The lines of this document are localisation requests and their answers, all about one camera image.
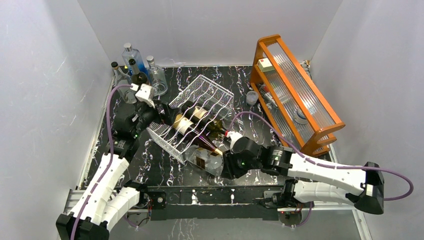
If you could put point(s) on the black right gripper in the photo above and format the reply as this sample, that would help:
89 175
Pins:
230 168

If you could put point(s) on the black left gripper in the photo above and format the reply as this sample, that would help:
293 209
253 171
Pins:
168 118

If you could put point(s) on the clear bottom glass bottle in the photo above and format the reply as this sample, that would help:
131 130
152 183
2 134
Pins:
212 163

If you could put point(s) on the clear round glass bottle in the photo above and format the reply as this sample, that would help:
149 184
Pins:
157 77

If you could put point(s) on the clear labelled wine bottle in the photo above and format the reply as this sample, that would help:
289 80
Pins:
121 78

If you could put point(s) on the green wine bottle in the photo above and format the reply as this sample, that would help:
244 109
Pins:
138 77

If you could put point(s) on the blue square glass bottle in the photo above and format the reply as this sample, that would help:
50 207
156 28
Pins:
133 53

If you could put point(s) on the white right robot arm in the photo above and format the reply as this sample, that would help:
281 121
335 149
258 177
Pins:
313 179

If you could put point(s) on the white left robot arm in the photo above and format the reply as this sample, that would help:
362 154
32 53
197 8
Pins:
101 206

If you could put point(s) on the dark gold-capped wine bottle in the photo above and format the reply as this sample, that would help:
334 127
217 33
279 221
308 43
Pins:
188 129

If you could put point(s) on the dark black-capped wine bottle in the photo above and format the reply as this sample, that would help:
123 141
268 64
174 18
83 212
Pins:
203 117

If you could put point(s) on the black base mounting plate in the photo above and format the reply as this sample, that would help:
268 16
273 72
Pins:
214 202

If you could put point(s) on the small clear plastic cup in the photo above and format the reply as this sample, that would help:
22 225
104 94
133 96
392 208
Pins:
251 97

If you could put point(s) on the coloured marker pen pack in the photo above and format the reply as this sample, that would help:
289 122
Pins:
267 97

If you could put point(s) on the blue white tape roll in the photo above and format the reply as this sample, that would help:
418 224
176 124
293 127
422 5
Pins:
300 118

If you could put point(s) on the orange wooden shelf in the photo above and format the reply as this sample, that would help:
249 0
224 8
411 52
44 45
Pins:
292 88

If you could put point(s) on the small white box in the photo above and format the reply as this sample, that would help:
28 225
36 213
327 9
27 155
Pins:
265 65

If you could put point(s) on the white wire wine rack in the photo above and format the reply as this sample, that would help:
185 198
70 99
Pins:
202 107

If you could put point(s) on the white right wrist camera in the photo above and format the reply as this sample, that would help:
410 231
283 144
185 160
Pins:
233 137

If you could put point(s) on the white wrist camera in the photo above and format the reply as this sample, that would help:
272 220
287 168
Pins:
145 94
233 137

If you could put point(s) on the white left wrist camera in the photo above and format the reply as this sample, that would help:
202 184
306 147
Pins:
145 94

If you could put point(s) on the aluminium frame rail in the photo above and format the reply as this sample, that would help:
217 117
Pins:
359 218

